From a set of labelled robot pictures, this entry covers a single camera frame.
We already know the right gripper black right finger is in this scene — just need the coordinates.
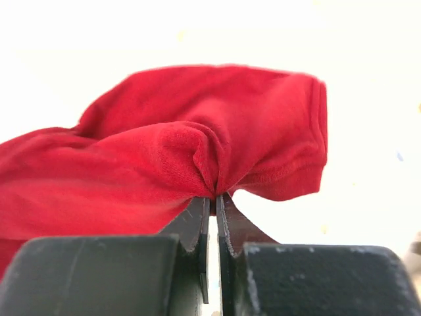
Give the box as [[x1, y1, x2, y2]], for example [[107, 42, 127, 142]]
[[215, 194, 420, 316]]

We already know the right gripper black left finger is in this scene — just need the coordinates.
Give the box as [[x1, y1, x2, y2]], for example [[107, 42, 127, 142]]
[[1, 198, 210, 316]]

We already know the dark red t-shirt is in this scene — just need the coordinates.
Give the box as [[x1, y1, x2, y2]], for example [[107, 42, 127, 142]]
[[1, 66, 328, 269]]

